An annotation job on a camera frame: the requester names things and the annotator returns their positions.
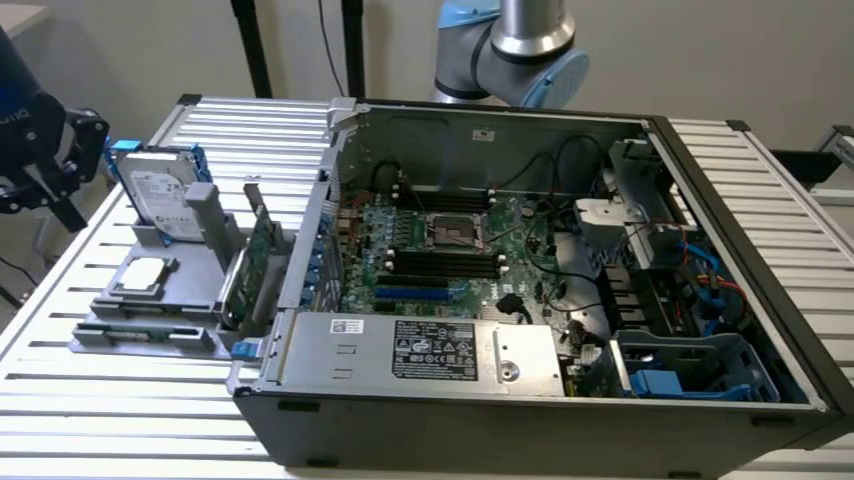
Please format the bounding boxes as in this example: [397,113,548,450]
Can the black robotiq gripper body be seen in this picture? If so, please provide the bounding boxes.
[0,22,73,177]

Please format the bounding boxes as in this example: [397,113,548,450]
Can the black RAM slot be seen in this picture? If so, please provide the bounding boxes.
[388,256,503,266]
[393,198,496,206]
[393,186,496,195]
[388,269,503,280]
[393,192,496,201]
[388,249,503,260]
[388,263,503,273]

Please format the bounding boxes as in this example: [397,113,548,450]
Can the black expansion slot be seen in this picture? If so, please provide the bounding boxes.
[377,277,449,290]

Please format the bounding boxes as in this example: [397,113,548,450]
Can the long blue expansion slot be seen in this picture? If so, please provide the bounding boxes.
[373,286,449,302]

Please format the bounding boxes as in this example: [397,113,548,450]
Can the silver CPU chip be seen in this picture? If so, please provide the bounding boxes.
[113,257,180,297]

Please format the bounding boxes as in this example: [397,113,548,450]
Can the grey parts rack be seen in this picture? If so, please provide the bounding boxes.
[69,182,299,361]

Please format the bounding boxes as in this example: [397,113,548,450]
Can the thick black stand pole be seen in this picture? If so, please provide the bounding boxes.
[229,0,276,99]
[341,0,369,99]

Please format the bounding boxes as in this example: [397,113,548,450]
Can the green graphics card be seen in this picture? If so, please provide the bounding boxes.
[216,175,296,335]

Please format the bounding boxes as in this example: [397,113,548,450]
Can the silver power supply unit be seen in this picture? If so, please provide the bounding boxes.
[259,312,568,397]

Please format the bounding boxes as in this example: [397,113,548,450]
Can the green motherboard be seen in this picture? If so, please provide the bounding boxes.
[325,192,606,361]

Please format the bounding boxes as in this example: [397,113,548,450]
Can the silver fan shroud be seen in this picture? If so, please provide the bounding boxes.
[571,197,650,237]

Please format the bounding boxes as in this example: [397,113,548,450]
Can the grey metal drive cage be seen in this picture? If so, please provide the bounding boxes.
[596,138,699,269]

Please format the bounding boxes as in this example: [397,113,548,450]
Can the black open PC case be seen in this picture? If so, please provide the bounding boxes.
[229,96,854,476]

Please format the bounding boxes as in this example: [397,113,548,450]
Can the blue plastic disk bay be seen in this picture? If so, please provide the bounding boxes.
[610,328,782,404]

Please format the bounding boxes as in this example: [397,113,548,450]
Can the hard disk with blue bracket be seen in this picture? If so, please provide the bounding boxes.
[102,140,213,245]

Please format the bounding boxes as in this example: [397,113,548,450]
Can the black floor cable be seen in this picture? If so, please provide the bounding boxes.
[0,254,42,312]

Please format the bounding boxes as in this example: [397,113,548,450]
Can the thin black hanging cable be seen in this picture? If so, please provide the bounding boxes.
[315,0,349,97]

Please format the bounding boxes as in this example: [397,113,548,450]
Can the short black looped wire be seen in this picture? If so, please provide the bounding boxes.
[369,159,403,194]

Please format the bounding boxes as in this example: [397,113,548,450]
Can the CPU socket with metal frame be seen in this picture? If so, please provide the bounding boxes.
[417,210,492,252]

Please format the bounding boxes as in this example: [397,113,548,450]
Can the long black case wire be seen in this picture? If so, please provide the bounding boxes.
[491,133,606,197]

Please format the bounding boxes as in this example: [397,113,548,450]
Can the blue disk wire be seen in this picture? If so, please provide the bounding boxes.
[672,238,726,335]

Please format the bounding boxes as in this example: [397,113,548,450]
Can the red disk wire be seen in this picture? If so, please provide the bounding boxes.
[704,278,750,304]

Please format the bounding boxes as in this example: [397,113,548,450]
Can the black bracket block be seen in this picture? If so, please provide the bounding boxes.
[768,148,843,184]

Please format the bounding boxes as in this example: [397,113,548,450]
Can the aluminium frame rail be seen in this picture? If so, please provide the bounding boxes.
[807,123,854,202]

